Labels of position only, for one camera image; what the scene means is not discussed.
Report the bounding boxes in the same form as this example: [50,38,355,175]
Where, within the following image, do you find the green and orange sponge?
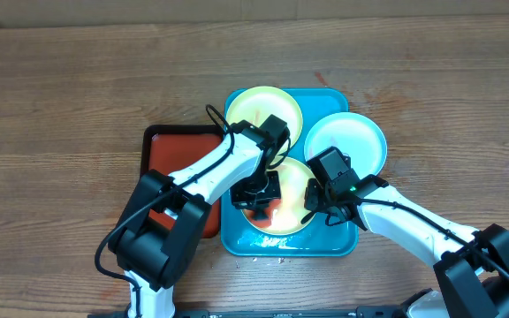
[247,210,272,229]

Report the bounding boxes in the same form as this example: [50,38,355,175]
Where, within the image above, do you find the black tray with red water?
[139,124,225,240]

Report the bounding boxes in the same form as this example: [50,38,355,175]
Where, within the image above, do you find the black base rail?
[87,304,414,318]

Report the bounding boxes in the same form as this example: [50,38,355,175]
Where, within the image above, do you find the yellow plate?
[242,157,314,236]
[225,86,303,156]

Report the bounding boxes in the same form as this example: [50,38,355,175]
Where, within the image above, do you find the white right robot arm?
[305,175,509,317]

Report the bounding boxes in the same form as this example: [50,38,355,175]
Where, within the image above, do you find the light blue plate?
[303,112,388,178]

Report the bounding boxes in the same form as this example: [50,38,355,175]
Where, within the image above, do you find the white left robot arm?
[95,116,290,317]

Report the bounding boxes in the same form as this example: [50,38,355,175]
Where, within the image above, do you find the blue plastic tray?
[221,87,358,257]

